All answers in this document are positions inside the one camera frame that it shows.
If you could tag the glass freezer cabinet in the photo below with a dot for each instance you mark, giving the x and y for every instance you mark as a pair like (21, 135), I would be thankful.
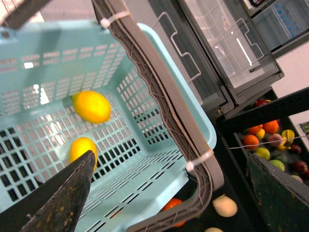
(225, 58)

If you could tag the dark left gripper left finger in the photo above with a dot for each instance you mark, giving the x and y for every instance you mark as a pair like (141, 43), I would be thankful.
(57, 204)

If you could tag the grey basket handle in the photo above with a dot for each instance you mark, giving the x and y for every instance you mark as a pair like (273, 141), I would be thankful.
(176, 116)

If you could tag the small orange tangerine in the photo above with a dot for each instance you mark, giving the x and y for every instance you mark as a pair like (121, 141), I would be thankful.
(172, 203)

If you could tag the white pear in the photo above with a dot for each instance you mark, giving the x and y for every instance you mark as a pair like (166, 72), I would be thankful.
(225, 206)
(213, 229)

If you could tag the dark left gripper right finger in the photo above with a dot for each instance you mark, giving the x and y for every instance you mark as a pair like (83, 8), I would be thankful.
(283, 199)

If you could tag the white pear back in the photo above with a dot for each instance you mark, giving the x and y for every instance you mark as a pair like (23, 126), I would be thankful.
(225, 206)

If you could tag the far black shelf tray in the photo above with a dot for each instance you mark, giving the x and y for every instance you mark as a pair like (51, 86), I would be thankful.
(264, 127)

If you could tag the white pear upper left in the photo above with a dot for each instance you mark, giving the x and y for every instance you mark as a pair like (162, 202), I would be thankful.
(213, 229)

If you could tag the yellow lemon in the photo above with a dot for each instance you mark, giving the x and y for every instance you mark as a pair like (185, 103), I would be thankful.
(91, 107)
(79, 147)

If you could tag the light blue shopping basket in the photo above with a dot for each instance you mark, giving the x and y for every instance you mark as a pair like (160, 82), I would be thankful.
(139, 168)

